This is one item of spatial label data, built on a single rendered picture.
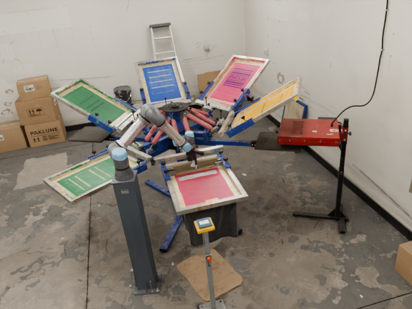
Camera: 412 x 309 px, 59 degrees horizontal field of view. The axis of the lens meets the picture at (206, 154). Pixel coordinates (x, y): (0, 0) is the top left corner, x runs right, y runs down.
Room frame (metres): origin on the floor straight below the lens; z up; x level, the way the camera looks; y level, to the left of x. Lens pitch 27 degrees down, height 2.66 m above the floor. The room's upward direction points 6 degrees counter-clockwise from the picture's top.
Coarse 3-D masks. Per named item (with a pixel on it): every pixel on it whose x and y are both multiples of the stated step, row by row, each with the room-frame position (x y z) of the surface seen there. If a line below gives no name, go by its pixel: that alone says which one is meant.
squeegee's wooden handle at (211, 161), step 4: (200, 160) 2.97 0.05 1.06; (204, 160) 2.96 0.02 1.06; (208, 160) 2.97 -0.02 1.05; (212, 160) 2.97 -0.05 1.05; (216, 160) 2.98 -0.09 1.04; (180, 164) 2.92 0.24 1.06; (184, 164) 2.92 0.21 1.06; (188, 164) 2.93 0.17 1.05; (200, 164) 2.95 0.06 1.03; (204, 164) 2.96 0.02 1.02; (208, 164) 2.97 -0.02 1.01; (212, 164) 2.97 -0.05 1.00; (176, 168) 2.90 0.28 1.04; (180, 168) 2.91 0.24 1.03; (184, 168) 2.92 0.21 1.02; (188, 168) 2.93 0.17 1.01; (192, 168) 2.93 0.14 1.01
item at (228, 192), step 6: (210, 168) 2.99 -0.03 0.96; (216, 168) 2.98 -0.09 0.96; (210, 174) 2.88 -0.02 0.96; (216, 174) 2.87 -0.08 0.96; (222, 180) 2.75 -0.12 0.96; (222, 186) 2.65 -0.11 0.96; (228, 186) 2.64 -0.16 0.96; (228, 192) 2.56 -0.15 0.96; (210, 198) 2.50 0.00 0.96; (222, 198) 2.48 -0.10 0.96
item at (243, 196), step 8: (168, 168) 3.05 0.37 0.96; (224, 168) 2.93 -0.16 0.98; (232, 176) 2.75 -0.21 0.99; (168, 184) 2.72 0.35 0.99; (240, 192) 2.50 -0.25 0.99; (176, 200) 2.46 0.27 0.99; (216, 200) 2.40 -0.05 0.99; (224, 200) 2.39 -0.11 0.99; (232, 200) 2.40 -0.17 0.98; (240, 200) 2.41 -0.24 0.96; (176, 208) 2.35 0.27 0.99; (184, 208) 2.34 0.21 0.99; (192, 208) 2.33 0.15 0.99; (200, 208) 2.35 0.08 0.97
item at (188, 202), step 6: (180, 174) 2.93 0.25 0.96; (186, 174) 2.92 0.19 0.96; (186, 180) 2.81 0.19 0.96; (192, 180) 2.80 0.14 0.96; (180, 186) 2.72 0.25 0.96; (180, 192) 2.63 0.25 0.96; (186, 192) 2.62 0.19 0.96; (186, 198) 2.53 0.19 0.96; (198, 198) 2.51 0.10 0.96; (204, 198) 2.50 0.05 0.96; (186, 204) 2.44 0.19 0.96; (192, 204) 2.44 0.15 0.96
